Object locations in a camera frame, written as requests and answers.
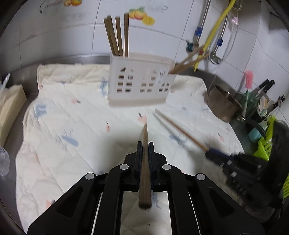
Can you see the clear glass mug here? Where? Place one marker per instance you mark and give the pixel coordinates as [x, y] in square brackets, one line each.
[4, 162]

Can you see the green dish rack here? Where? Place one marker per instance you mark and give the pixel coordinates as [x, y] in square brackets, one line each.
[273, 149]

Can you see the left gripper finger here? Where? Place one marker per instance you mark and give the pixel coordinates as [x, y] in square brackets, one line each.
[134, 161]
[159, 177]

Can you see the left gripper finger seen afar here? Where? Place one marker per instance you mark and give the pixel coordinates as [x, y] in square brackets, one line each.
[218, 157]

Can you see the cream quilted printed mat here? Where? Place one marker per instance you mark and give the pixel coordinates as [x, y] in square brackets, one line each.
[70, 130]

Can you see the beige house-shaped utensil holder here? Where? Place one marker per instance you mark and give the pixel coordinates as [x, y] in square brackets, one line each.
[139, 79]

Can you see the brass metal pot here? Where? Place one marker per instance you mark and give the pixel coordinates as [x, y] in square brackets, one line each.
[223, 105]

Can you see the plastic bag on box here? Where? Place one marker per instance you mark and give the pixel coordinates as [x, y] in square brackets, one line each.
[3, 85]

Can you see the pink bottle brush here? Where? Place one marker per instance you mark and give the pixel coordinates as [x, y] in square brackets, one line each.
[248, 76]

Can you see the wooden chopstick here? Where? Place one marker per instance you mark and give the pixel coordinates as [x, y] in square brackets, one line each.
[183, 131]
[196, 50]
[111, 35]
[126, 34]
[119, 36]
[186, 66]
[145, 184]

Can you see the black-handled knife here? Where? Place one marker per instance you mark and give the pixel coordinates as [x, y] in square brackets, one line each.
[263, 88]

